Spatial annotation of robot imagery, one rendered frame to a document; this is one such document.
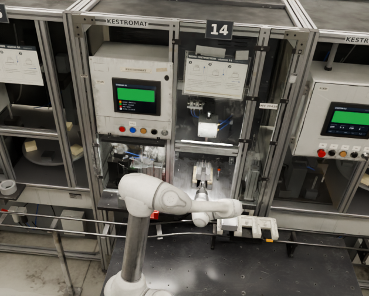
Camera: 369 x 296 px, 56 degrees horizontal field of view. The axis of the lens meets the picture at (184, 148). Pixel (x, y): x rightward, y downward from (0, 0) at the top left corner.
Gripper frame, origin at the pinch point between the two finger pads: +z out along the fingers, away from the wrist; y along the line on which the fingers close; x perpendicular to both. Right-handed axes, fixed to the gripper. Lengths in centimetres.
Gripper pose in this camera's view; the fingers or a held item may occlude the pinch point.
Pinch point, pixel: (202, 175)
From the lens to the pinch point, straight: 230.8
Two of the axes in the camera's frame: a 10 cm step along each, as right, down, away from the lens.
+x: -9.9, -1.0, 0.3
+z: 0.8, -5.9, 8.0
